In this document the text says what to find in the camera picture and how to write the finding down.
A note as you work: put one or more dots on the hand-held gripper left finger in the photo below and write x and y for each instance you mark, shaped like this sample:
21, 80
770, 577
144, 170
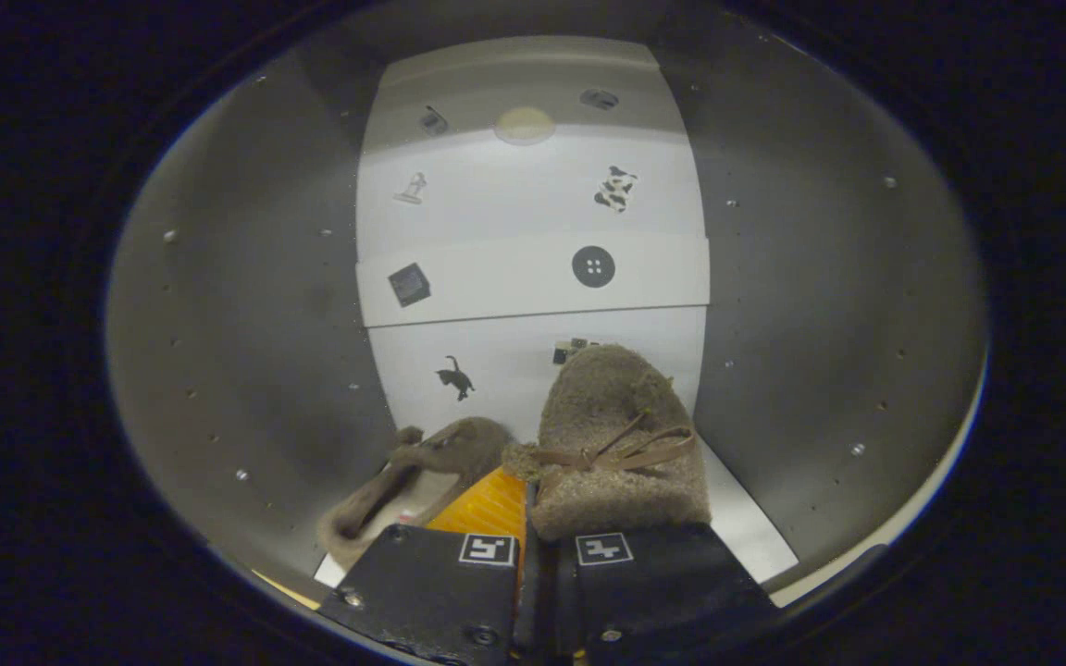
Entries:
431, 592

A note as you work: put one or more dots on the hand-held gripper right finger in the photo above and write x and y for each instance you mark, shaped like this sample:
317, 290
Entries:
663, 583

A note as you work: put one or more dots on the brown suede shoe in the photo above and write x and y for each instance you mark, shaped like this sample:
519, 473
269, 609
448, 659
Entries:
607, 398
459, 444

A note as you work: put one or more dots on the grey shoe cabinet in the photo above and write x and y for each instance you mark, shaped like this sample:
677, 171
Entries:
246, 324

